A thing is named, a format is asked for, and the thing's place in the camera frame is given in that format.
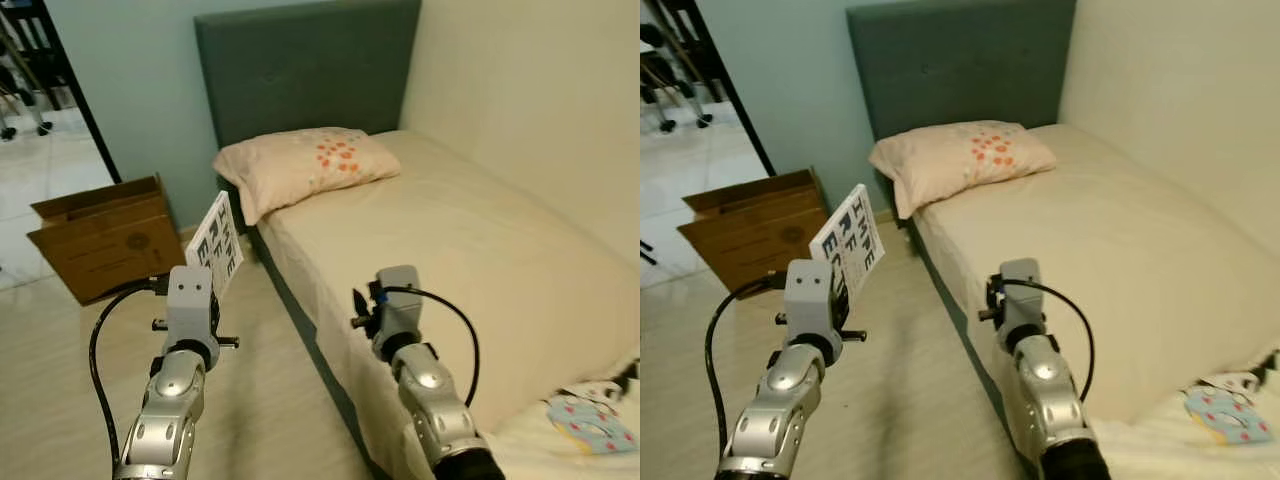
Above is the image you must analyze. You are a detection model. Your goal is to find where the pink pillow with orange dots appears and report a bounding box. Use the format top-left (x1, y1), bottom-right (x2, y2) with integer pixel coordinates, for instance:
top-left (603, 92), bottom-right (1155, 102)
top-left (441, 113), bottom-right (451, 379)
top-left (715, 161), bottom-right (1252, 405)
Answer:
top-left (868, 120), bottom-right (1059, 221)
top-left (212, 127), bottom-right (401, 226)

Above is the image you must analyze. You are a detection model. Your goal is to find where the cream cartoon print blanket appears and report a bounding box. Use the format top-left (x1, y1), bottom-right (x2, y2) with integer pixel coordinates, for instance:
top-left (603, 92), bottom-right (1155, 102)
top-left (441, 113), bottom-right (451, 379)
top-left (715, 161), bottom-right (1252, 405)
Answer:
top-left (480, 375), bottom-right (640, 480)
top-left (1085, 350), bottom-right (1280, 480)

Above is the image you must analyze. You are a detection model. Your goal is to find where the cream sheeted mattress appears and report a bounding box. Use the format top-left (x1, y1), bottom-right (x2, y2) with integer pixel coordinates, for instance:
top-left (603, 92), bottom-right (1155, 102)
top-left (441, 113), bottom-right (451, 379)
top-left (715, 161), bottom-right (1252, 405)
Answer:
top-left (255, 128), bottom-right (640, 480)
top-left (910, 122), bottom-right (1280, 471)

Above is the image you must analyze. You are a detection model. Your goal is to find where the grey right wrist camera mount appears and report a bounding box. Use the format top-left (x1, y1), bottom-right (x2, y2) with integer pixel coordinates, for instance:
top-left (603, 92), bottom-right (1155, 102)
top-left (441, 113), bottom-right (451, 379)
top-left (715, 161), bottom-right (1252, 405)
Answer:
top-left (998, 258), bottom-right (1043, 336)
top-left (372, 265), bottom-right (421, 346)

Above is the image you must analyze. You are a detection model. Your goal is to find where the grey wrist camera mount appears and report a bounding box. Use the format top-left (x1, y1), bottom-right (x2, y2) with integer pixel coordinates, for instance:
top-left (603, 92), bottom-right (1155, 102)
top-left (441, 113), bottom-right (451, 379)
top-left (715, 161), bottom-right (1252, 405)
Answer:
top-left (165, 265), bottom-right (216, 346)
top-left (785, 258), bottom-right (836, 341)
top-left (372, 265), bottom-right (421, 346)
top-left (998, 258), bottom-right (1043, 336)

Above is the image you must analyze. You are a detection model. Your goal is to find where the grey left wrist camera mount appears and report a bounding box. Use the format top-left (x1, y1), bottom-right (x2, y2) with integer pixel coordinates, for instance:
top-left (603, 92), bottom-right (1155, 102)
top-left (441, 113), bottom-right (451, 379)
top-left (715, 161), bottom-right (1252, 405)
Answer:
top-left (785, 258), bottom-right (836, 341)
top-left (165, 265), bottom-right (216, 346)

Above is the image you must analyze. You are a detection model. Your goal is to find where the black door frame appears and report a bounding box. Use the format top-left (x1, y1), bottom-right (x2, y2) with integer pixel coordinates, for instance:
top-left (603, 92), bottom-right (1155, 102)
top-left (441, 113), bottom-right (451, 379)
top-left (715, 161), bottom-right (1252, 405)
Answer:
top-left (38, 0), bottom-right (121, 184)
top-left (690, 0), bottom-right (776, 179)

